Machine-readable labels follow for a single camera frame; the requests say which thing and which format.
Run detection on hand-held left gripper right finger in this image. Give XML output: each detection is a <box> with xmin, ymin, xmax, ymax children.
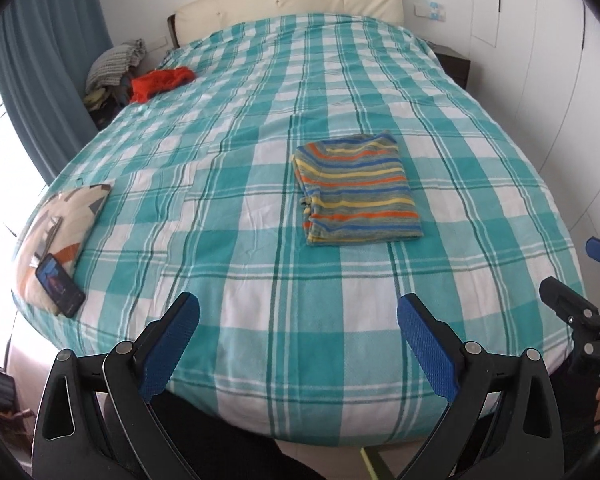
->
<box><xmin>396</xmin><ymin>293</ymin><xmax>566</xmax><ymax>480</ymax></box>

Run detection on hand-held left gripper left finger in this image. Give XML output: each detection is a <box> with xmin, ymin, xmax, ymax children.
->
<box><xmin>31</xmin><ymin>292</ymin><xmax>201</xmax><ymax>480</ymax></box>

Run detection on striped knit sweater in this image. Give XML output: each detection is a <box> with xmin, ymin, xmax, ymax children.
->
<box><xmin>292</xmin><ymin>130</ymin><xmax>425</xmax><ymax>247</ymax></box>

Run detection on yellow green clothes pile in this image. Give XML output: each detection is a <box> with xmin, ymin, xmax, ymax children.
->
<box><xmin>84</xmin><ymin>87</ymin><xmax>131</xmax><ymax>117</ymax></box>

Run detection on black smartphone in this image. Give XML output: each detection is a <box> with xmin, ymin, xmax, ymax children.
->
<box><xmin>35</xmin><ymin>254</ymin><xmax>87</xmax><ymax>318</ymax></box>

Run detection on person's dark pants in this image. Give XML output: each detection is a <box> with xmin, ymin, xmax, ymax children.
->
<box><xmin>102</xmin><ymin>389</ymin><xmax>331</xmax><ymax>480</ymax></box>

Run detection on patterned cream pillow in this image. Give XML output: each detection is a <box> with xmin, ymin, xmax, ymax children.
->
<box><xmin>14</xmin><ymin>182</ymin><xmax>113</xmax><ymax>311</ymax></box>

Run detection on white wardrobe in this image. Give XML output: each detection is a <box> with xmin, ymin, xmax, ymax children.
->
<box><xmin>472</xmin><ymin>0</ymin><xmax>600</xmax><ymax>261</ymax></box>

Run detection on teal plaid blanket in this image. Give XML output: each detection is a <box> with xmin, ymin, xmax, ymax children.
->
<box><xmin>11</xmin><ymin>14</ymin><xmax>588</xmax><ymax>445</ymax></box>

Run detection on dark wooden nightstand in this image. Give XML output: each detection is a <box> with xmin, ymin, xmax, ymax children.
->
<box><xmin>430</xmin><ymin>42</ymin><xmax>472</xmax><ymax>90</ymax></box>

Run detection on red cloth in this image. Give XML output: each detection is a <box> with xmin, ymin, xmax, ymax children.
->
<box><xmin>130</xmin><ymin>66</ymin><xmax>197</xmax><ymax>105</ymax></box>

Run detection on grey checked cloth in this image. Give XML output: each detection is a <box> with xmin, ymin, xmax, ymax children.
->
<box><xmin>86</xmin><ymin>38</ymin><xmax>147</xmax><ymax>93</ymax></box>

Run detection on blue curtain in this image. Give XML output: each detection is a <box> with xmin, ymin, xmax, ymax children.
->
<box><xmin>0</xmin><ymin>0</ymin><xmax>113</xmax><ymax>186</ymax></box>

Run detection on cream padded headboard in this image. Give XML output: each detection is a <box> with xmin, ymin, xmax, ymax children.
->
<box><xmin>167</xmin><ymin>0</ymin><xmax>406</xmax><ymax>51</ymax></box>

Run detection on white wall socket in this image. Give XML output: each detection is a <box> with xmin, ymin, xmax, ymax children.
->
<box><xmin>414</xmin><ymin>2</ymin><xmax>448</xmax><ymax>23</ymax></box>

